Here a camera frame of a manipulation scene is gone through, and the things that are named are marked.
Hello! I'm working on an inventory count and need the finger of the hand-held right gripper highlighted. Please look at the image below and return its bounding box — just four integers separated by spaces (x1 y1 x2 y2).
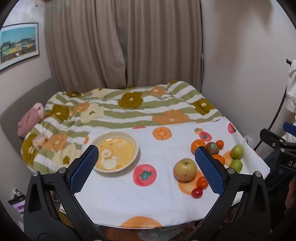
259 128 287 151
283 122 296 136

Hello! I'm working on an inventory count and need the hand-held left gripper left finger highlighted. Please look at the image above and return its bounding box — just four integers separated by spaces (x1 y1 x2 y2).
23 145 109 241

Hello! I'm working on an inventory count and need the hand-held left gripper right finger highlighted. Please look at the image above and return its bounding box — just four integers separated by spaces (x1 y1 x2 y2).
185 146 271 241

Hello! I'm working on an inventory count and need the orange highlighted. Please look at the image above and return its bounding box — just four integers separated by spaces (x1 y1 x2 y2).
191 139 207 154
211 154 226 165

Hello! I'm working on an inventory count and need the brown kiwi with green sticker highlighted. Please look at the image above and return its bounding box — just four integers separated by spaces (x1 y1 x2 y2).
206 142 220 155

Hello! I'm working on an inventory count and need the yellow-green apple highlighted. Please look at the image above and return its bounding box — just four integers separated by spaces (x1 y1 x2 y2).
173 158 198 181

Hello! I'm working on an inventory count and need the yellow plate with duck print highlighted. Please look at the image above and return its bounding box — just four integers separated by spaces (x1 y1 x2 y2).
91 131 139 172

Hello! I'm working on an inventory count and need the orange-red cherry tomato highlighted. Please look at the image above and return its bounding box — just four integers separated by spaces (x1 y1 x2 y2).
196 176 209 189

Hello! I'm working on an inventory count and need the green fruit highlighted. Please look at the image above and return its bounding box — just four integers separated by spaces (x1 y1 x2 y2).
229 159 243 173
231 145 244 160

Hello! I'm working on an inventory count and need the white garment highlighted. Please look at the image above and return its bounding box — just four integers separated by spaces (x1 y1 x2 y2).
285 66 296 116

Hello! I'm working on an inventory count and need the white fruit-print tablecloth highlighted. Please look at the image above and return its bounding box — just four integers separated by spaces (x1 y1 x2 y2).
73 117 271 229

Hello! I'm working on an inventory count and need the pink plush toy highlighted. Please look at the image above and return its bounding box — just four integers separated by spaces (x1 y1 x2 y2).
17 103 46 138

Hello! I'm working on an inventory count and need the small dark box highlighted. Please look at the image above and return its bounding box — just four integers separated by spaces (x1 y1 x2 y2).
8 195 26 215

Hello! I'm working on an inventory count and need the striped floral blanket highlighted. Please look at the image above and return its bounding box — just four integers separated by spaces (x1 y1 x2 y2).
20 81 225 174

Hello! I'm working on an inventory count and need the beige sofa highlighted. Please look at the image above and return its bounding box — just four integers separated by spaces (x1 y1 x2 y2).
0 76 60 204

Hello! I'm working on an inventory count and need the beige curtain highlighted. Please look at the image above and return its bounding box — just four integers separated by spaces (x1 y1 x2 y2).
44 0 205 93

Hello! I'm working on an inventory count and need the framed townscape picture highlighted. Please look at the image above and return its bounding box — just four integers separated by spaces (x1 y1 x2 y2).
0 22 40 72

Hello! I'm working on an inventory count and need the black cable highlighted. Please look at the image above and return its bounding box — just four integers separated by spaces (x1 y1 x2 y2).
254 59 292 150

